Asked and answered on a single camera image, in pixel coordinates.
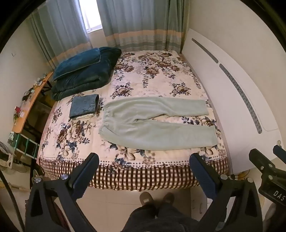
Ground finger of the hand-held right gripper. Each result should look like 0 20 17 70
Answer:
249 148 276 176
273 140 286 160

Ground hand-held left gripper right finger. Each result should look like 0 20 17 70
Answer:
189 153 263 232

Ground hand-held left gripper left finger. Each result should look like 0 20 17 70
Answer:
25 153 100 232

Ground light green pants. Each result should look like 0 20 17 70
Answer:
98 96 218 152

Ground person's right shoe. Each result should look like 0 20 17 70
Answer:
162 192 175 207

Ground person's shoe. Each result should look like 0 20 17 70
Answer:
162 192 175 207
139 191 154 208

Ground person's legs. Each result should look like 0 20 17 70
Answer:
122 201 201 232

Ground person's left shoe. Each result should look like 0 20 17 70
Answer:
139 191 154 208

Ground folded cream cloth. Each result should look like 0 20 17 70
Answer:
76 112 98 119

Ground green shelf rack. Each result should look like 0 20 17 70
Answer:
9 132 41 160

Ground folded blue cloth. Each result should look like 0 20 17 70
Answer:
69 94 100 120

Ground white headboard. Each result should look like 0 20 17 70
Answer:
180 28 282 174

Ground wooden desk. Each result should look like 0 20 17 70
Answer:
11 71 54 134

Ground folded dark blue quilt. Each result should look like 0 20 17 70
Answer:
51 47 122 101

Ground blue pillow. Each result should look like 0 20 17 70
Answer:
52 47 101 81

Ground window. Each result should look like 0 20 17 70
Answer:
78 0 103 34

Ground wide green striped curtain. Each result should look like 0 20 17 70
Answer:
97 0 190 53

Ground black cable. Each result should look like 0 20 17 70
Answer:
0 170 25 232

